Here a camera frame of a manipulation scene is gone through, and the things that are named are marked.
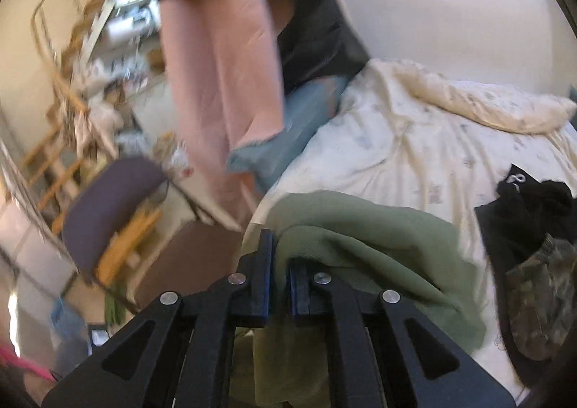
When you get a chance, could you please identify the olive green pants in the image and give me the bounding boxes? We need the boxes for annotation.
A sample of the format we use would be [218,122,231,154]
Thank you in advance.
[231,191,486,407]

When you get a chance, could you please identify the purple folding chair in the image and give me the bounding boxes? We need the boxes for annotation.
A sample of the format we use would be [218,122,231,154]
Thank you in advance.
[62,156,167,273]

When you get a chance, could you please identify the camouflage garment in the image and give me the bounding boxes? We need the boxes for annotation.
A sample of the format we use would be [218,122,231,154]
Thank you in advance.
[506,235,576,361]

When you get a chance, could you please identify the black garment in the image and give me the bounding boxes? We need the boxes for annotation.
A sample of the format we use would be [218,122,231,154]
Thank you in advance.
[475,166,576,387]

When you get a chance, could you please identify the cream bear print duvet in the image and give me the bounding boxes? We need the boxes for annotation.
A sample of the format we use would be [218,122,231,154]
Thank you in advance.
[251,59,576,400]

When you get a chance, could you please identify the teal bed headboard cushion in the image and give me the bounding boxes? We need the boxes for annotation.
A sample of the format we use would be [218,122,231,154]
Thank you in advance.
[227,76,349,193]

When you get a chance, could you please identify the pink hanging curtain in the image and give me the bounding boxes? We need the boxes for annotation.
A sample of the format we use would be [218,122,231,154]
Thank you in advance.
[159,0,285,223]

